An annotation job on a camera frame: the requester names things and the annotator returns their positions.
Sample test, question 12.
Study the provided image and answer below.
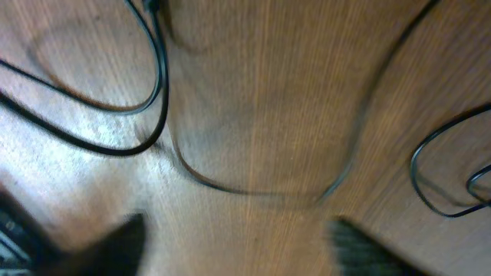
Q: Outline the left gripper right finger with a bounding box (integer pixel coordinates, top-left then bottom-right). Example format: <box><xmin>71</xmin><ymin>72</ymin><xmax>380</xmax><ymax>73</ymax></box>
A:
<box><xmin>328</xmin><ymin>217</ymin><xmax>433</xmax><ymax>276</ymax></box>

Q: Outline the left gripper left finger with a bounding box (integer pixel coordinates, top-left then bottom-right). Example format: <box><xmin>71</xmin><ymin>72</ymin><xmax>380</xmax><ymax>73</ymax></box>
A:
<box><xmin>38</xmin><ymin>213</ymin><xmax>147</xmax><ymax>276</ymax></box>

